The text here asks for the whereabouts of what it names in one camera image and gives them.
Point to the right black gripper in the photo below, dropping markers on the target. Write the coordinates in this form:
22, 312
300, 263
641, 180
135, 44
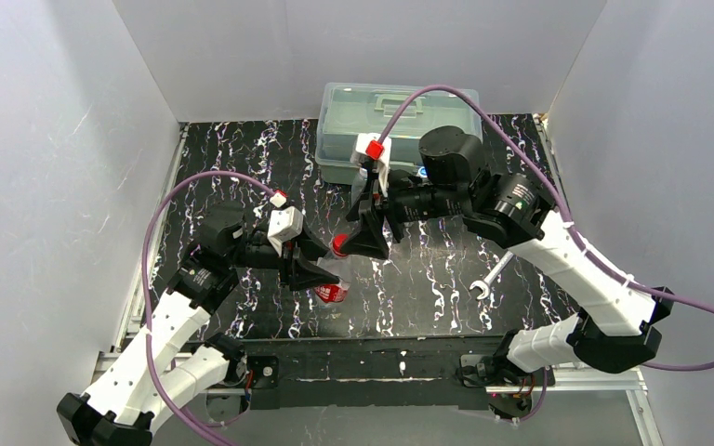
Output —
379, 216

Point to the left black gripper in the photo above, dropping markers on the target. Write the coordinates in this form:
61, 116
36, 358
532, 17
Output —
290, 263

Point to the red bottle cap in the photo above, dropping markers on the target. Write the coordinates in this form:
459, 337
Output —
337, 244

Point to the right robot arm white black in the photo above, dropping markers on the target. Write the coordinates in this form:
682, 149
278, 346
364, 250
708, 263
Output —
614, 328

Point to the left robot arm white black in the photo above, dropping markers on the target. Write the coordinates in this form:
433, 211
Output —
135, 396

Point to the silver open-end wrench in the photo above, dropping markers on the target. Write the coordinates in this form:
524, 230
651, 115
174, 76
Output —
482, 286

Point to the translucent plastic storage box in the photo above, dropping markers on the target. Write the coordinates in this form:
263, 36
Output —
351, 109

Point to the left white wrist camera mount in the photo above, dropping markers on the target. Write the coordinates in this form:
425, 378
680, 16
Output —
285, 223

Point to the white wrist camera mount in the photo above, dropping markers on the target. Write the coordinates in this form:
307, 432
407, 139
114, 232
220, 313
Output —
368, 148
285, 223

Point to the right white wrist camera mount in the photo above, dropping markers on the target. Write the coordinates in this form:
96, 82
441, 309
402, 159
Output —
368, 148

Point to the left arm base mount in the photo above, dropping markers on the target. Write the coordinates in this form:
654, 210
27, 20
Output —
252, 372

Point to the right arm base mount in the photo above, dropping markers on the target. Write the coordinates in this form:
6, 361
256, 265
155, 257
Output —
514, 395

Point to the aluminium frame rail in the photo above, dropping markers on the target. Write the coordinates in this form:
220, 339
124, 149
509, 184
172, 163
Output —
411, 373

